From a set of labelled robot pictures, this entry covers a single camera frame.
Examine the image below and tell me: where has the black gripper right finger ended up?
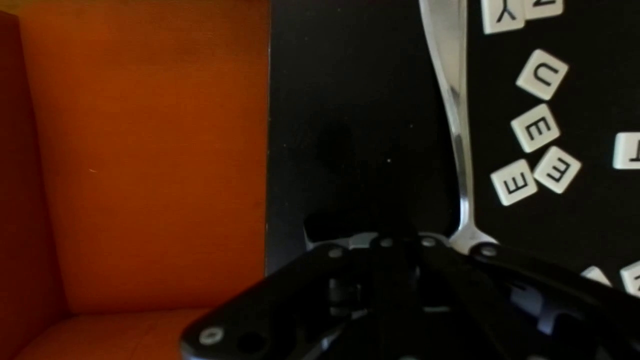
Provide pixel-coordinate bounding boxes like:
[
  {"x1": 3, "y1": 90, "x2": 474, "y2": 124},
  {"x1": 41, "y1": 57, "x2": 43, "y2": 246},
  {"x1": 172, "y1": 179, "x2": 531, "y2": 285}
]
[{"x1": 399, "y1": 233, "x2": 640, "y2": 360}]

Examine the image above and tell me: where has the orange sofa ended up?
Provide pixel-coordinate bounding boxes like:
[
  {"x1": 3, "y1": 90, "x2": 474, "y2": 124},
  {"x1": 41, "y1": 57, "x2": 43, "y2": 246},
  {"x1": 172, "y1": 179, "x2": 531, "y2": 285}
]
[{"x1": 0, "y1": 0, "x2": 272, "y2": 360}]

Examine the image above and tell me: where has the cream letter tile N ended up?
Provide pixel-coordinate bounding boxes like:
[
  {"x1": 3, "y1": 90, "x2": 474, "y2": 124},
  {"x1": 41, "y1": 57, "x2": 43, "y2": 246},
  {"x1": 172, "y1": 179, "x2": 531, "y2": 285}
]
[
  {"x1": 618, "y1": 258, "x2": 640, "y2": 297},
  {"x1": 520, "y1": 0, "x2": 567, "y2": 21}
]

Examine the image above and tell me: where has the black side table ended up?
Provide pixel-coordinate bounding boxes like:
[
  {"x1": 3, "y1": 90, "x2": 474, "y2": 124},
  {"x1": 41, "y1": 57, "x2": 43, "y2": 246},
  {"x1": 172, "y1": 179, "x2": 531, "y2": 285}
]
[{"x1": 267, "y1": 0, "x2": 640, "y2": 301}]

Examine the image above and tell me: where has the cream letter tile U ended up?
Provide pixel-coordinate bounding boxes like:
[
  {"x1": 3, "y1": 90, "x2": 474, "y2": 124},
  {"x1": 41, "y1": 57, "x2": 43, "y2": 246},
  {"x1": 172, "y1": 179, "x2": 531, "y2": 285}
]
[{"x1": 515, "y1": 45, "x2": 573, "y2": 101}]

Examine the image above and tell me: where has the cream letter tile Y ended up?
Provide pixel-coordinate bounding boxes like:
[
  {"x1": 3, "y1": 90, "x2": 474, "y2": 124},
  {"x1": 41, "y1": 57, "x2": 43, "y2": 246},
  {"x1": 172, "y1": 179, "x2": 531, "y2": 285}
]
[{"x1": 480, "y1": 0, "x2": 529, "y2": 36}]

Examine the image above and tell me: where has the silver metal spoon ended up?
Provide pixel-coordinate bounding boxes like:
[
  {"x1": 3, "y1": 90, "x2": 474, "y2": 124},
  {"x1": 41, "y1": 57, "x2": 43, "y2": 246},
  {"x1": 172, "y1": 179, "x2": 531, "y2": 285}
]
[{"x1": 417, "y1": 0, "x2": 501, "y2": 256}]

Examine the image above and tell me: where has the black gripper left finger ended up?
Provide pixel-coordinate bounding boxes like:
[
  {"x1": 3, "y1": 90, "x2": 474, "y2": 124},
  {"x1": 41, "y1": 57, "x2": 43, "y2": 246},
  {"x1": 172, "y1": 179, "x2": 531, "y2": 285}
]
[{"x1": 178, "y1": 233, "x2": 402, "y2": 360}]

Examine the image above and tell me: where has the cream letter tile E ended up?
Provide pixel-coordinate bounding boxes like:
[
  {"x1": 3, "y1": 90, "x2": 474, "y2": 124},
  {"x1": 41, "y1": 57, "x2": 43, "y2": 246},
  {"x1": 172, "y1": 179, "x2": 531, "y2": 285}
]
[
  {"x1": 533, "y1": 144, "x2": 585, "y2": 195},
  {"x1": 509, "y1": 101, "x2": 563, "y2": 155},
  {"x1": 489, "y1": 155, "x2": 540, "y2": 208}
]

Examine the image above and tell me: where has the cream letter tile T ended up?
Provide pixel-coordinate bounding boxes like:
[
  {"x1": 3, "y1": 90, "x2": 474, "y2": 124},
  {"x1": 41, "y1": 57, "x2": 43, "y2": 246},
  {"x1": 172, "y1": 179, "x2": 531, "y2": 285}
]
[{"x1": 613, "y1": 129, "x2": 640, "y2": 172}]

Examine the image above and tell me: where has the cream letter tile O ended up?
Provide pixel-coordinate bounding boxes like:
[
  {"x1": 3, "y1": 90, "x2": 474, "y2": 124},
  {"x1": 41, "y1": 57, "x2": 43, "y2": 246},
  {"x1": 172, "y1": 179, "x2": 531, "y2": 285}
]
[{"x1": 579, "y1": 264, "x2": 614, "y2": 290}]

